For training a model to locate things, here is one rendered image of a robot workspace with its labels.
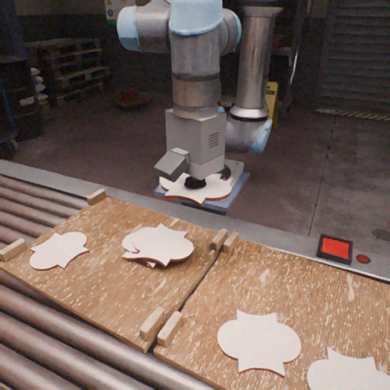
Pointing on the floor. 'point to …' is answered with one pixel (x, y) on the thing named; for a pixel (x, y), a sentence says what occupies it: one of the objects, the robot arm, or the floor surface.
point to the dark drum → (20, 99)
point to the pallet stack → (67, 68)
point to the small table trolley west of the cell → (11, 126)
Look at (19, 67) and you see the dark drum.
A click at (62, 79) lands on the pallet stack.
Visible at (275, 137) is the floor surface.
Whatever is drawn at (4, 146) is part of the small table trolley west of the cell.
